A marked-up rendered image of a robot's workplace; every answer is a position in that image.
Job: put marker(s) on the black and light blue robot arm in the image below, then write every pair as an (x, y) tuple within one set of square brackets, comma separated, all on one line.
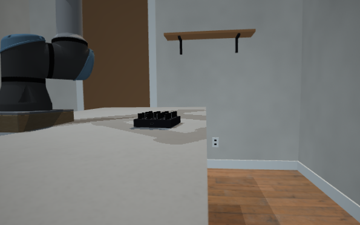
[(27, 60)]

